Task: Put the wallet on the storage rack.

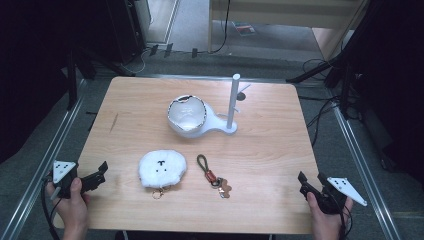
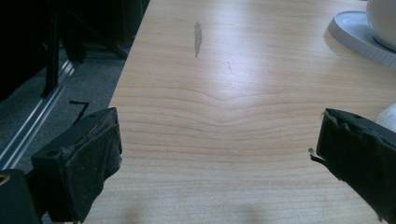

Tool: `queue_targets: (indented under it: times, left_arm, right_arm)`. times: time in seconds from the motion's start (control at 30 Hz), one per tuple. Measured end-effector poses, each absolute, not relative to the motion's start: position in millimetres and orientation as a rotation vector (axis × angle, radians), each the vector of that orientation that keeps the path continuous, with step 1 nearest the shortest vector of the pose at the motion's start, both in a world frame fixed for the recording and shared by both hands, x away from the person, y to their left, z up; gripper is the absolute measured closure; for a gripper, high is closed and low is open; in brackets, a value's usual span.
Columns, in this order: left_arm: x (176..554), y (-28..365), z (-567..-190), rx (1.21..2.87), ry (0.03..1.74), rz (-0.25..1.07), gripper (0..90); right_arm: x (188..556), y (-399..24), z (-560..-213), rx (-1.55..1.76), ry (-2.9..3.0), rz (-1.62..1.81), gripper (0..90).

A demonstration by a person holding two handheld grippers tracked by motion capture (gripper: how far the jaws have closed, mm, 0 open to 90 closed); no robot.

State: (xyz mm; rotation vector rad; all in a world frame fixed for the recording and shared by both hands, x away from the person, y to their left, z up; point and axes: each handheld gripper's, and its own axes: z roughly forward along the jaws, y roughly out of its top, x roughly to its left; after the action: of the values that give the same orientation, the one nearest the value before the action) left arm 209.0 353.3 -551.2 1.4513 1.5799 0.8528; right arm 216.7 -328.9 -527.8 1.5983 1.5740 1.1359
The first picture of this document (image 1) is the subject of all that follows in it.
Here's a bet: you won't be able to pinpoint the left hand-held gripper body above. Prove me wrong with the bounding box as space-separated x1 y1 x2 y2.
44 160 80 200

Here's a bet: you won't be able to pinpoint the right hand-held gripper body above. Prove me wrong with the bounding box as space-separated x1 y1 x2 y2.
314 172 368 215

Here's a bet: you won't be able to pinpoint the white fluffy pouch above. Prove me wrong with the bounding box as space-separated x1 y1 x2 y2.
138 149 188 189

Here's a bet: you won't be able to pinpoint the white bowl stand with pole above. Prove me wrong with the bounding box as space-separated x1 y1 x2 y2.
166 73 252 139

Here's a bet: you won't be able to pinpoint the person's right hand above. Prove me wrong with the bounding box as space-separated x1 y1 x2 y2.
306 191 354 237

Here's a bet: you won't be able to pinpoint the person's left hand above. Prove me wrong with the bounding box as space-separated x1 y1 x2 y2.
45 177 92 231

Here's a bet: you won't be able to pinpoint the black tripod stand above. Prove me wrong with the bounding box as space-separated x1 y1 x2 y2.
285 54 355 118

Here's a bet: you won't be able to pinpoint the black cabinet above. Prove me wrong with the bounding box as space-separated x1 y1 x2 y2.
105 0 148 65

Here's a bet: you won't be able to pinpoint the red booklet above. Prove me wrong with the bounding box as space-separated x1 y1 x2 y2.
233 21 257 37

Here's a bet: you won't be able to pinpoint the light wooden furniture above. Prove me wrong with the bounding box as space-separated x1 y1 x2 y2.
207 0 370 62

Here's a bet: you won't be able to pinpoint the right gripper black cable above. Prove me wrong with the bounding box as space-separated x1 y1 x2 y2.
334 196 354 240

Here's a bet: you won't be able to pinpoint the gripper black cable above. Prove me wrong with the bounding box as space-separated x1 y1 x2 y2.
334 196 354 240
40 176 64 240

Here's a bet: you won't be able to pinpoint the metal floor rail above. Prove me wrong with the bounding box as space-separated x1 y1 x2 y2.
0 79 88 240
332 105 403 240

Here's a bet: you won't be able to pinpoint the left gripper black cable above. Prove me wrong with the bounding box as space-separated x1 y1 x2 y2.
40 176 64 240

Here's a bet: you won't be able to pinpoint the black floor cables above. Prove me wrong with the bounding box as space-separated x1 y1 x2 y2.
297 58 344 148

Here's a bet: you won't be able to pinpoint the black hanging cable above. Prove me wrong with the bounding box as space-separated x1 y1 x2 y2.
209 0 232 55

